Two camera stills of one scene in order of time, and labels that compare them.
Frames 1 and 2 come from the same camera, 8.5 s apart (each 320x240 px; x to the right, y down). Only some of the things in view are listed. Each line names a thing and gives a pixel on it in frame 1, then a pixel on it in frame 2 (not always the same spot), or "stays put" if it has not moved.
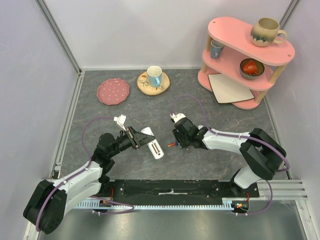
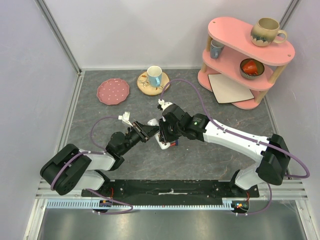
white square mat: x=227 y=90 stays put
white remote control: x=153 y=145 to x=154 y=122
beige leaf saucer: x=143 y=86 stays put
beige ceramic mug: x=266 y=31 stays put
